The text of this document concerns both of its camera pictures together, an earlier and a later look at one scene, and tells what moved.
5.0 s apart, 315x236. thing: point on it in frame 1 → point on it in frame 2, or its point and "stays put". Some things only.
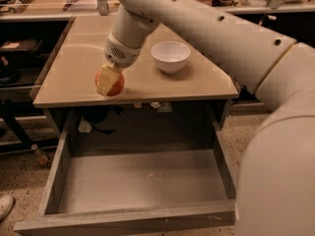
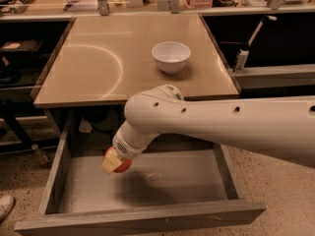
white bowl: [170, 56] stays put
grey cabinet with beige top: [169, 83] stays put
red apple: [117, 88] → [126, 163]
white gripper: [122, 54] → [125, 148]
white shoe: [6, 204] stays put
